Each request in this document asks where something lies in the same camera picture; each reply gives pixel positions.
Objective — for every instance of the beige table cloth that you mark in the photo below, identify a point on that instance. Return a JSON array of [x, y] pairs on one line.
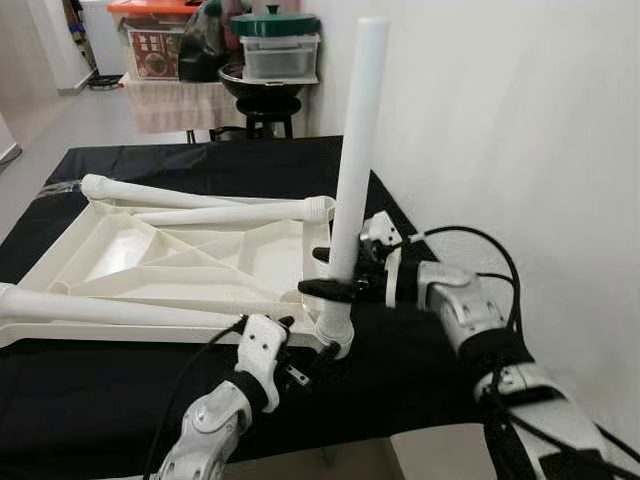
[[175, 105]]

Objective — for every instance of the white fridge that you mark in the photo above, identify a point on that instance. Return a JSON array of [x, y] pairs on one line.
[[103, 40]]

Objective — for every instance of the green pot lid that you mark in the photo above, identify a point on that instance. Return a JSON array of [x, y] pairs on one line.
[[275, 25]]

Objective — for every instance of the white plastic table top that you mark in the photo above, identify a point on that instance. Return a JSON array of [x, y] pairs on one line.
[[120, 250]]

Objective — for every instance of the clear plastic container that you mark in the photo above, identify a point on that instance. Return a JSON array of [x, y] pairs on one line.
[[280, 58]]

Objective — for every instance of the black bag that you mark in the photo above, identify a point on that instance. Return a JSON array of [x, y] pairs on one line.
[[205, 45]]

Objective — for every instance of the black round floor object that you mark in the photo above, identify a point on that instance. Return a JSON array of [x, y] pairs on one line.
[[105, 83]]

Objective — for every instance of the black round stool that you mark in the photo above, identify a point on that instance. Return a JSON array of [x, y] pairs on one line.
[[268, 105]]

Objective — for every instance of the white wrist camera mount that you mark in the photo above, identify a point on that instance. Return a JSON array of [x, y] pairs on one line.
[[262, 345], [380, 230]]

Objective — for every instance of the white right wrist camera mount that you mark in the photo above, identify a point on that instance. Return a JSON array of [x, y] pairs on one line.
[[380, 230]]

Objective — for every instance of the red printed box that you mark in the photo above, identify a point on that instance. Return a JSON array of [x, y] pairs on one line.
[[155, 55]]

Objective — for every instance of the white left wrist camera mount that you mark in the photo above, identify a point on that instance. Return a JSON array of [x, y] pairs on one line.
[[262, 345]]

